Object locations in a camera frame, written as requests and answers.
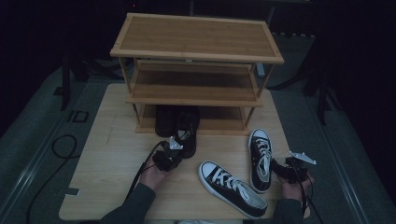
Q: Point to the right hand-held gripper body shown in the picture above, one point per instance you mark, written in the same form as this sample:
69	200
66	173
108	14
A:
295	174

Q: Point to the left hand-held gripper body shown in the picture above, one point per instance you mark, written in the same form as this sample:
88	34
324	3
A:
166	160

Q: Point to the black white canvas sneaker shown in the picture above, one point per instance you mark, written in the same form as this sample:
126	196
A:
225	190
261	135

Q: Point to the black leather shoe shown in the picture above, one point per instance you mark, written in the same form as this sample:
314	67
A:
165	123
188	124

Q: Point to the wooden three-tier shoe rack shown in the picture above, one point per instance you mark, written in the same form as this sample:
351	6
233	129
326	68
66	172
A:
196	37

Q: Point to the person's right hand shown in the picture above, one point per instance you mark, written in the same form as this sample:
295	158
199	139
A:
294	192

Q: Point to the person's left hand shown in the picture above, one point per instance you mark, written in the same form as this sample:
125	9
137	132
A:
151	177

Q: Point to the grey tape piece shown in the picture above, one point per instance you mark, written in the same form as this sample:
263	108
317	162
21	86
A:
72	191

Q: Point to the black metal stand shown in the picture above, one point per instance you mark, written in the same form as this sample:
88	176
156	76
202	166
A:
65	84

